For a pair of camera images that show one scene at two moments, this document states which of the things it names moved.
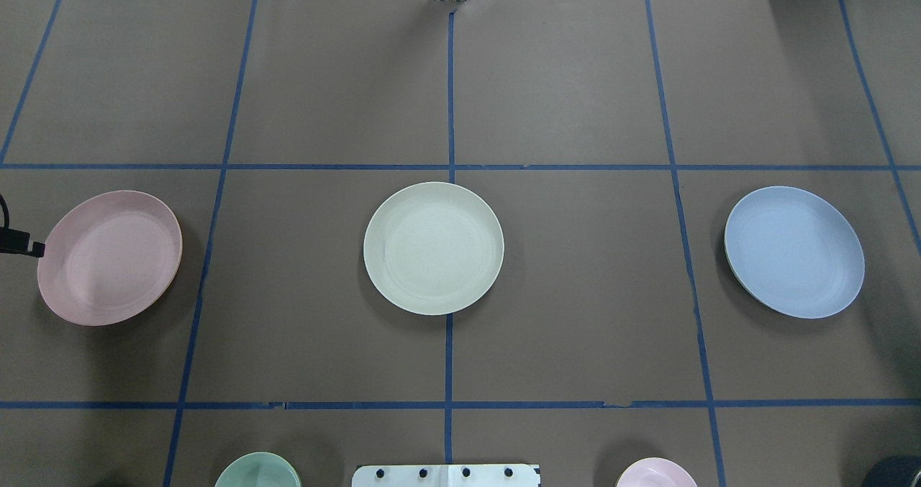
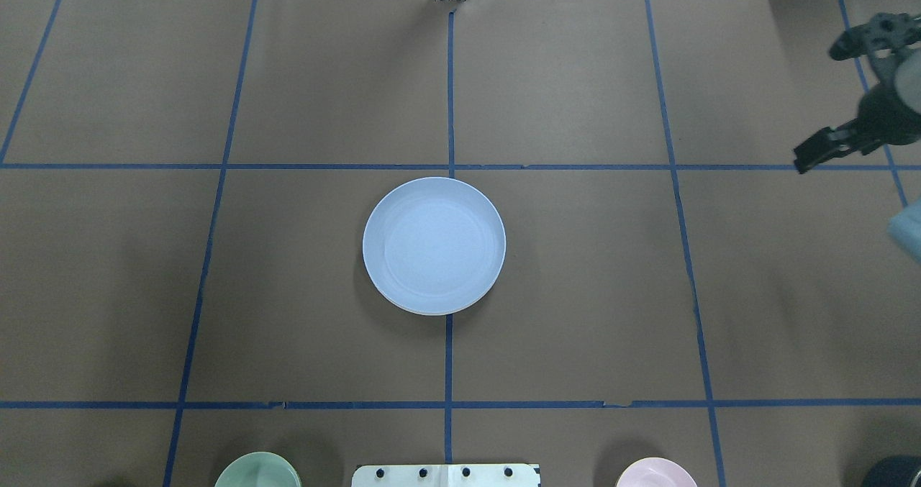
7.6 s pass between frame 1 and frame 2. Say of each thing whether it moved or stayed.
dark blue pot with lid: stayed
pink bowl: stayed
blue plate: moved
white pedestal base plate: stayed
